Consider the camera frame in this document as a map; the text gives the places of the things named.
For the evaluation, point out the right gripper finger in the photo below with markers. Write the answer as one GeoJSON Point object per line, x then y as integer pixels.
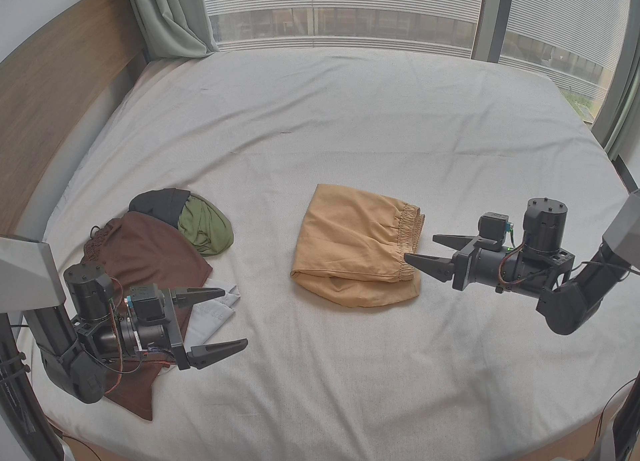
{"type": "Point", "coordinates": [430, 265]}
{"type": "Point", "coordinates": [455, 240]}

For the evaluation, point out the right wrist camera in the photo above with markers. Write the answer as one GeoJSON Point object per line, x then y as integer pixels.
{"type": "Point", "coordinates": [494, 229]}

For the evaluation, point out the green garment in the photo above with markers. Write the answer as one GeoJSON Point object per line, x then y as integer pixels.
{"type": "Point", "coordinates": [205, 226]}

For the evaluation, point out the bed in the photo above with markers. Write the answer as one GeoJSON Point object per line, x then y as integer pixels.
{"type": "Point", "coordinates": [320, 124]}

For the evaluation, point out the tan shorts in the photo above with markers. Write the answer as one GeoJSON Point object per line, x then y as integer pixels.
{"type": "Point", "coordinates": [350, 249]}

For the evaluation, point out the pale green curtain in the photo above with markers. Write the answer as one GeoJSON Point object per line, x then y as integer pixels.
{"type": "Point", "coordinates": [165, 4]}

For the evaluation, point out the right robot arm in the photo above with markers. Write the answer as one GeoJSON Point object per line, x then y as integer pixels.
{"type": "Point", "coordinates": [575, 299]}

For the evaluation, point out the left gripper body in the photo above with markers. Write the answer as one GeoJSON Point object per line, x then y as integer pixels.
{"type": "Point", "coordinates": [155, 339]}

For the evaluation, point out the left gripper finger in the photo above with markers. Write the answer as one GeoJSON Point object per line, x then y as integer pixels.
{"type": "Point", "coordinates": [215, 350]}
{"type": "Point", "coordinates": [200, 295]}

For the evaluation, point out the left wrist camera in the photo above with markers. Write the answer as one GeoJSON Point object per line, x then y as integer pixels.
{"type": "Point", "coordinates": [145, 304]}

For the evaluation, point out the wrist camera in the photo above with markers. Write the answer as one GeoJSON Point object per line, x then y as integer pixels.
{"type": "Point", "coordinates": [494, 229]}
{"type": "Point", "coordinates": [145, 304]}

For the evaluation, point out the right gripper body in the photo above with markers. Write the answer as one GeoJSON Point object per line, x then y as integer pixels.
{"type": "Point", "coordinates": [487, 266]}

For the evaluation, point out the brown garment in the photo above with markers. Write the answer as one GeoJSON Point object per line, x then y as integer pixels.
{"type": "Point", "coordinates": [145, 254]}

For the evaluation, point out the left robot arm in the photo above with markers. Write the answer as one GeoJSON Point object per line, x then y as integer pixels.
{"type": "Point", "coordinates": [50, 339]}

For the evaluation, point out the black garment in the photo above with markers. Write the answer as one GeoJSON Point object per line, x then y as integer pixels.
{"type": "Point", "coordinates": [155, 206]}

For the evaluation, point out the white garment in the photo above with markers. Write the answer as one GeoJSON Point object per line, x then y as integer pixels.
{"type": "Point", "coordinates": [212, 316]}

